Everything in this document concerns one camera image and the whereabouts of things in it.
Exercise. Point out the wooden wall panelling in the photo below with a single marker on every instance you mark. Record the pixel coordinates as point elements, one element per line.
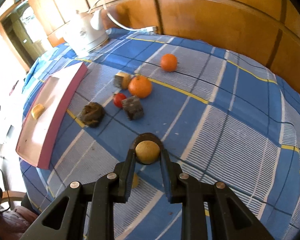
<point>267,31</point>

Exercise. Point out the wooden chair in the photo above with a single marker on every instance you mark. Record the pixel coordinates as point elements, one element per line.
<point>13,223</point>

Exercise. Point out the dark cut fruit chunk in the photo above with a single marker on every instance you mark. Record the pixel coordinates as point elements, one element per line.
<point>133,107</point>

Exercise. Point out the dark brown wrinkled fruit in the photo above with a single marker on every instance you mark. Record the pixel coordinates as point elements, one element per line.
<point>92,114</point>

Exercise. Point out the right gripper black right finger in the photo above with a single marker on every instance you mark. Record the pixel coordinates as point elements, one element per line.
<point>208,210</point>

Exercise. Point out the white electric kettle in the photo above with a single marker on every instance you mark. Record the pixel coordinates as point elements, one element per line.
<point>85,32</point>

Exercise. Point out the small red tomato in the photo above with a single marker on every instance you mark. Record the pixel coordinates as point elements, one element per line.
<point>118,98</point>

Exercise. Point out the small tan round fruit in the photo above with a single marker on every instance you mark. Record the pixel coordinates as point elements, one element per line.
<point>147,152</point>

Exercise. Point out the pink tray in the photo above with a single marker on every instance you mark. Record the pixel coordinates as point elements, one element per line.
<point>37,136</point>

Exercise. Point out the orange mandarin with stem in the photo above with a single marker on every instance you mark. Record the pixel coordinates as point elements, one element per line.
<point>168,62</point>

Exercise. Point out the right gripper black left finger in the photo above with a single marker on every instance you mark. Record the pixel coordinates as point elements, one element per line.
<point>93,202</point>

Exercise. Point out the blue plaid tablecloth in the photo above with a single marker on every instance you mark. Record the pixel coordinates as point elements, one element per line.
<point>221,115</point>

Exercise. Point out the large orange mandarin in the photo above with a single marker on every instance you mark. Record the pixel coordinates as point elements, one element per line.
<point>140,86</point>

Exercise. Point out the yellow-fleshed dark-skinned fruit piece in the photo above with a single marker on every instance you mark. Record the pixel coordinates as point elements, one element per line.
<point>122,80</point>

